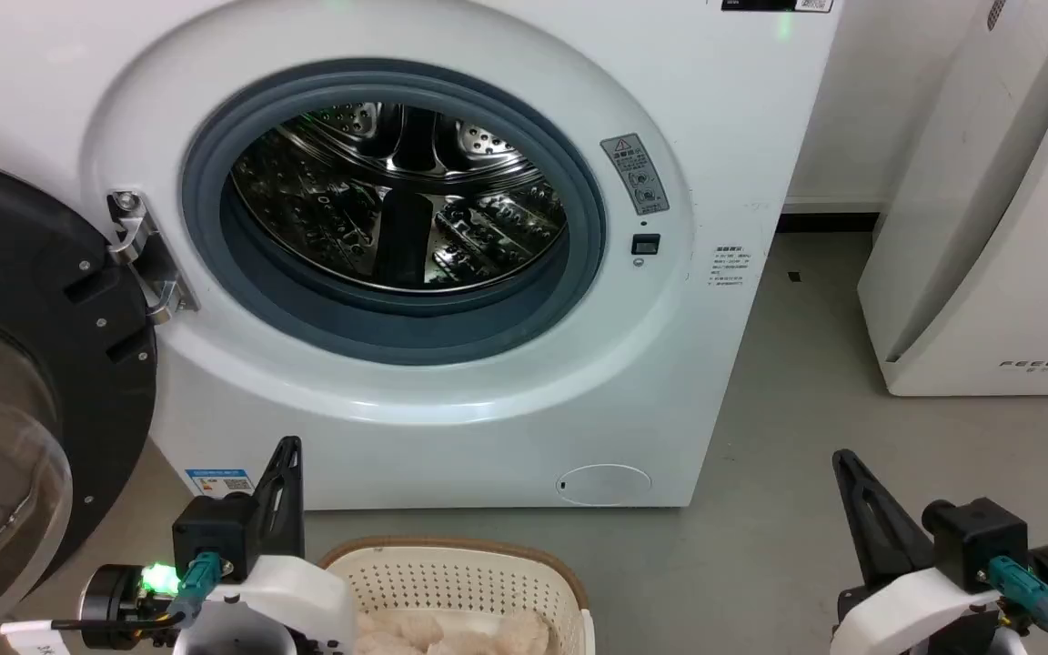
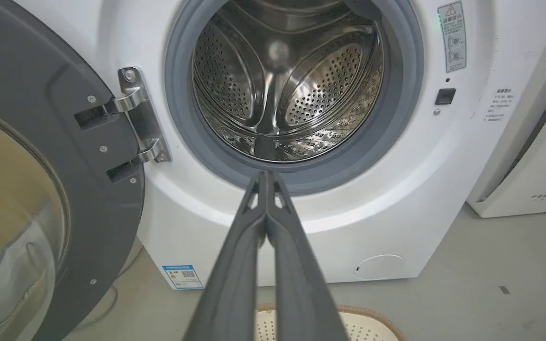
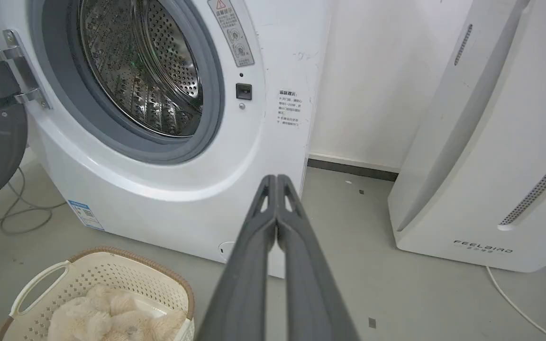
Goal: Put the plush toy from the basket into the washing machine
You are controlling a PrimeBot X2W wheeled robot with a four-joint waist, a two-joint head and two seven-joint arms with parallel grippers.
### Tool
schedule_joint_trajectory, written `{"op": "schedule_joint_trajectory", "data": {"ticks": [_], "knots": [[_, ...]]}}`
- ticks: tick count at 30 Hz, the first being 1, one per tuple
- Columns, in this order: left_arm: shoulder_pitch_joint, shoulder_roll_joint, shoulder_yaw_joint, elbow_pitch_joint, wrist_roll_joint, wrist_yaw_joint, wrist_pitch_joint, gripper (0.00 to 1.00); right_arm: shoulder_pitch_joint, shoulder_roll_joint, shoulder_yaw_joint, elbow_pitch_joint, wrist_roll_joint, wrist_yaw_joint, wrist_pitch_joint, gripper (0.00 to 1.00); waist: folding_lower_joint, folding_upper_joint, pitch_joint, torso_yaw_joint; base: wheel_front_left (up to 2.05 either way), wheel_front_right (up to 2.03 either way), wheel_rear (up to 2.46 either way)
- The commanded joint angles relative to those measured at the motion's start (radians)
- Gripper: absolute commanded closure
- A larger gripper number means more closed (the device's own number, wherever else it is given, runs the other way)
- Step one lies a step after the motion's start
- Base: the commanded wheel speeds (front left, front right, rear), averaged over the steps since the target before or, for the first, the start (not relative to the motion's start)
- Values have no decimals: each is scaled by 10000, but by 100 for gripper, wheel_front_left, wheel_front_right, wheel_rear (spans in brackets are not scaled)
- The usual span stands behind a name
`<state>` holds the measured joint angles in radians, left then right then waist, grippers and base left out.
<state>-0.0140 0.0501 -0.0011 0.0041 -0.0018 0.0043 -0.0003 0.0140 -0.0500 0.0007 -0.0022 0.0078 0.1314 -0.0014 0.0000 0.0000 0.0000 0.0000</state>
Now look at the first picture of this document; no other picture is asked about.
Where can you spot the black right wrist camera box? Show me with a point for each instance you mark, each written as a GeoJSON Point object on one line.
{"type": "Point", "coordinates": [979, 541]}

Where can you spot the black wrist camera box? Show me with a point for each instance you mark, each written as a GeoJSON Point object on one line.
{"type": "Point", "coordinates": [979, 541]}
{"type": "Point", "coordinates": [213, 537]}

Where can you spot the blue white energy label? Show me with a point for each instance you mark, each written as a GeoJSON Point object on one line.
{"type": "Point", "coordinates": [219, 481]}

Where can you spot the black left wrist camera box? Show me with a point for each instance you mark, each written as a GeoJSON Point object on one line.
{"type": "Point", "coordinates": [213, 537]}

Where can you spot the grey rubber door gasket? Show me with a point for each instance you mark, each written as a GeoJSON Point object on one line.
{"type": "Point", "coordinates": [397, 332]}

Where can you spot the small printed text sticker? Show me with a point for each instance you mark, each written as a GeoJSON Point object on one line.
{"type": "Point", "coordinates": [729, 265]}

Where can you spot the grey warning sticker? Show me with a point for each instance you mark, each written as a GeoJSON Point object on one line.
{"type": "Point", "coordinates": [635, 173]}

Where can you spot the black wall baseboard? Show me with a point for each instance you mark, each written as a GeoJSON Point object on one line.
{"type": "Point", "coordinates": [829, 222]}

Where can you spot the black door latch socket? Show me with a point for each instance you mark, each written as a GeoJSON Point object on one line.
{"type": "Point", "coordinates": [645, 244]}

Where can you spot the oval drain filter cover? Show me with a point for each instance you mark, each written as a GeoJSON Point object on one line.
{"type": "Point", "coordinates": [603, 485]}

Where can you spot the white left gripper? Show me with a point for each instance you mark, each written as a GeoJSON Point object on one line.
{"type": "Point", "coordinates": [278, 600]}

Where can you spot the white front-load washing machine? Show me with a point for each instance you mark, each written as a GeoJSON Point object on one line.
{"type": "Point", "coordinates": [488, 437]}

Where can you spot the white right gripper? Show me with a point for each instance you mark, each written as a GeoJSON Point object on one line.
{"type": "Point", "coordinates": [906, 614]}

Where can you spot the cream perforated laundry basket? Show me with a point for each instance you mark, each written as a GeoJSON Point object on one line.
{"type": "Point", "coordinates": [460, 578]}

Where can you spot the metal washing machine door hinge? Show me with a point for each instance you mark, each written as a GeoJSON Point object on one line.
{"type": "Point", "coordinates": [144, 259]}

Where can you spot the black barcode label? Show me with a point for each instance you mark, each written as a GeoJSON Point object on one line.
{"type": "Point", "coordinates": [779, 5]}

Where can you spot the white air purifier appliance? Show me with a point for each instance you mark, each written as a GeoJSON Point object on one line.
{"type": "Point", "coordinates": [988, 227]}

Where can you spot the black round washer door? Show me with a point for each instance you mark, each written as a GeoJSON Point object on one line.
{"type": "Point", "coordinates": [24, 273]}

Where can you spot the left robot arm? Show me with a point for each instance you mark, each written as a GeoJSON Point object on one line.
{"type": "Point", "coordinates": [115, 605]}

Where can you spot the stainless steel washing machine drum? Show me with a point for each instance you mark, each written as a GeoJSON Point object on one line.
{"type": "Point", "coordinates": [397, 200]}

